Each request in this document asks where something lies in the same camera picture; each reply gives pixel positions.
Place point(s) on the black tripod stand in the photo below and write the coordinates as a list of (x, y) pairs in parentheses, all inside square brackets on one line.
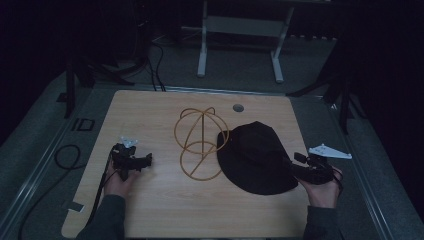
[(95, 71), (333, 86)]

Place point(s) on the person's right hand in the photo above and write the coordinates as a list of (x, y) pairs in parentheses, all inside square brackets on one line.
[(322, 192)]

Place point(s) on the person's left hand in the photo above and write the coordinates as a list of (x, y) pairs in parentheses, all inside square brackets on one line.
[(116, 185)]

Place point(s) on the black bucket hat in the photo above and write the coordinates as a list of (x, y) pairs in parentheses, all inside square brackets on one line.
[(254, 158)]

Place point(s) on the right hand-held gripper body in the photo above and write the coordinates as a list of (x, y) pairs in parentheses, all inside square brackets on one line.
[(316, 166)]

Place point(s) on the white metal stand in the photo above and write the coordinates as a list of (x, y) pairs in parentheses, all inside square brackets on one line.
[(242, 40)]

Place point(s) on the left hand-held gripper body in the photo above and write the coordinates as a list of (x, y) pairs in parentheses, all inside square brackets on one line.
[(124, 159)]

